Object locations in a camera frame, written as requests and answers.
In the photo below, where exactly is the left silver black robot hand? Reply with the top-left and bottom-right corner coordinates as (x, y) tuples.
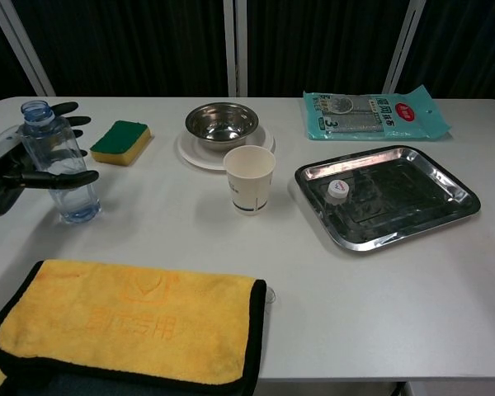
(0, 101), (100, 219)

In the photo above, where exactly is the clear plastic water bottle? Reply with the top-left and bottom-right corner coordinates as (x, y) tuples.
(16, 98), (102, 225)

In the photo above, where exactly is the white paper cup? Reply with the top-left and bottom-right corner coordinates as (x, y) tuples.
(223, 145), (277, 216)

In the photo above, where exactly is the white bottle cap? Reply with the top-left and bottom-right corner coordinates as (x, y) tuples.
(324, 179), (351, 205)

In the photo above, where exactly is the green yellow sponge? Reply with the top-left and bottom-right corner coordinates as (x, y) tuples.
(89, 120), (153, 167)

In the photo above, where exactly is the black pleated curtain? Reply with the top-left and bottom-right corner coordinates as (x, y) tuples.
(246, 0), (413, 98)
(0, 0), (38, 108)
(7, 0), (230, 98)
(398, 0), (495, 104)

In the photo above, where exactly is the yellow black-edged microfiber towel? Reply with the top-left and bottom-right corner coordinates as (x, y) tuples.
(0, 259), (267, 396)

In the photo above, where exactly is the white round plate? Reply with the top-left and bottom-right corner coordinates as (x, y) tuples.
(177, 123), (276, 172)

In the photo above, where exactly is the stainless steel bowl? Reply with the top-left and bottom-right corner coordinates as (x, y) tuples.
(184, 101), (260, 153)

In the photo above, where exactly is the stainless steel tray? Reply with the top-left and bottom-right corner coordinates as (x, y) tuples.
(294, 144), (481, 252)

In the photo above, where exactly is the teal packaged dishcloth bag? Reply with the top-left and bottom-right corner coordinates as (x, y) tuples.
(303, 84), (453, 142)

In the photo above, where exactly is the white partition post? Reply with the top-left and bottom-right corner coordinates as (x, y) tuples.
(224, 0), (248, 98)
(0, 0), (57, 97)
(382, 0), (428, 94)

